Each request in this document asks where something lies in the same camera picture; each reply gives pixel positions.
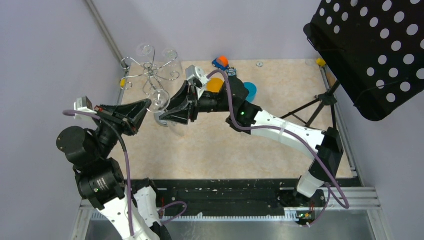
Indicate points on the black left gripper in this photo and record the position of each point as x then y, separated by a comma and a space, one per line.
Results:
120, 114

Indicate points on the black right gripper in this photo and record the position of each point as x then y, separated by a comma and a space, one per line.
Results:
179, 108

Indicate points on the clear wine glass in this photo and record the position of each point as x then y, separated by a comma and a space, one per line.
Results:
145, 55
160, 100

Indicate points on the yellow plastic wine glass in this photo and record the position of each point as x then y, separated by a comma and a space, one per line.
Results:
214, 85

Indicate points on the blue plastic wine glass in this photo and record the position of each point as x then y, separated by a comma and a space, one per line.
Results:
252, 91

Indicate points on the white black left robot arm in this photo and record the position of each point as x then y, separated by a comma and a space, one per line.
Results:
99, 178

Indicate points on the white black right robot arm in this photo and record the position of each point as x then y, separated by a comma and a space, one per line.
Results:
324, 147

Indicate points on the chrome wine glass rack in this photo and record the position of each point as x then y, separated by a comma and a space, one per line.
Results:
151, 79

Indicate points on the clear wine glass back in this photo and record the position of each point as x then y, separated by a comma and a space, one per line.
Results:
145, 55

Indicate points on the clear textured glass right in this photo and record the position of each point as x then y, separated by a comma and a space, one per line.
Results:
172, 67

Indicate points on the blue orange toy car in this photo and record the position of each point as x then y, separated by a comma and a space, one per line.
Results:
221, 63

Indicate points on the yellow corner block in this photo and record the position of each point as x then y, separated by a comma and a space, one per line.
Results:
320, 62

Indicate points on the black tripod stand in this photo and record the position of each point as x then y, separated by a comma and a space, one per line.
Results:
325, 99

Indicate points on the black perforated music stand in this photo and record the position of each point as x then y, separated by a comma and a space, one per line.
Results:
375, 49

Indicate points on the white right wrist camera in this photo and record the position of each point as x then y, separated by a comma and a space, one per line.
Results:
196, 76

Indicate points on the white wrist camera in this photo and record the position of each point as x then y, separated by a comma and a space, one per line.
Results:
196, 76
83, 104

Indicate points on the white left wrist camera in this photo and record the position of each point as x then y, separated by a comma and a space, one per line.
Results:
83, 104

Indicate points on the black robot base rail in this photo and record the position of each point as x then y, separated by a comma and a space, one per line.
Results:
232, 197

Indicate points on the aluminium frame rail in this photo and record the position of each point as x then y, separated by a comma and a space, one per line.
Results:
101, 25

